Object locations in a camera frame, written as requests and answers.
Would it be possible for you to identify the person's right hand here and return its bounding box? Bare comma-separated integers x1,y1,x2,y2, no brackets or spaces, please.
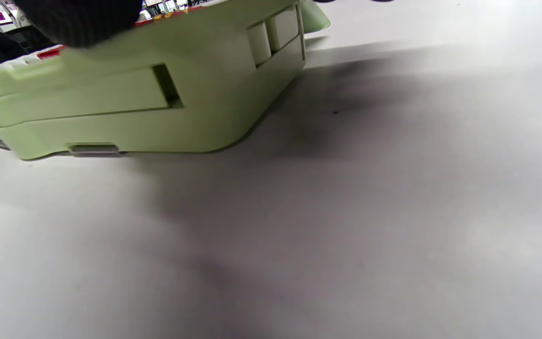
17,0,143,48

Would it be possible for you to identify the red pencil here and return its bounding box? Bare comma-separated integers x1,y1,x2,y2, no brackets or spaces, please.
37,5,206,60

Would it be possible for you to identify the green panda pencil case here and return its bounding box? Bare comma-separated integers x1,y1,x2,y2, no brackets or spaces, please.
0,0,332,161

